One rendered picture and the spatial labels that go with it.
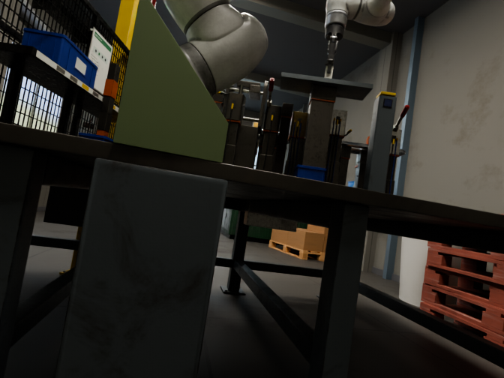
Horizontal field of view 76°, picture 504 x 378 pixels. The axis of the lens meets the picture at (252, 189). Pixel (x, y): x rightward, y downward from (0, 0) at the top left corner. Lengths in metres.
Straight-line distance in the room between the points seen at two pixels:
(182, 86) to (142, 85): 0.09
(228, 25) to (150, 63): 0.25
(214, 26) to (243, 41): 0.08
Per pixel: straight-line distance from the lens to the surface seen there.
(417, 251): 3.19
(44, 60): 1.43
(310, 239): 4.86
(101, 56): 2.20
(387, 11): 1.60
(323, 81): 1.38
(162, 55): 0.83
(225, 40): 0.94
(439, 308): 2.65
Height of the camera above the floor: 0.60
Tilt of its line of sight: 4 degrees up
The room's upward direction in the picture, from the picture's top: 9 degrees clockwise
